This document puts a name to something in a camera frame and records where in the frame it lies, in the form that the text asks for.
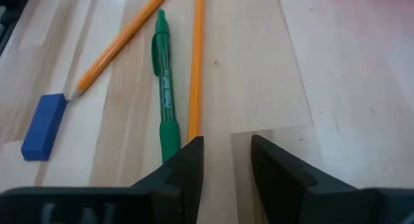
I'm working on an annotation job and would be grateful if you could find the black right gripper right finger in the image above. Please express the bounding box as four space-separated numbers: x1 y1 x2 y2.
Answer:
251 134 380 224

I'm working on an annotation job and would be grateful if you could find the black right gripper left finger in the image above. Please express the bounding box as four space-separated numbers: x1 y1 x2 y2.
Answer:
131 135 205 224

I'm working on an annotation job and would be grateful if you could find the green ballpoint pen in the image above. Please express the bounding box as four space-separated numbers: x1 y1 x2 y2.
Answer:
151 8 182 164

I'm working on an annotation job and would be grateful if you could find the orange pencil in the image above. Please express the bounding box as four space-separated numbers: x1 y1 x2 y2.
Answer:
67 0 174 102
188 0 206 144

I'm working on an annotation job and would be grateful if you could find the blue eraser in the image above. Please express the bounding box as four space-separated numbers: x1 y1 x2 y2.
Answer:
20 93 69 162

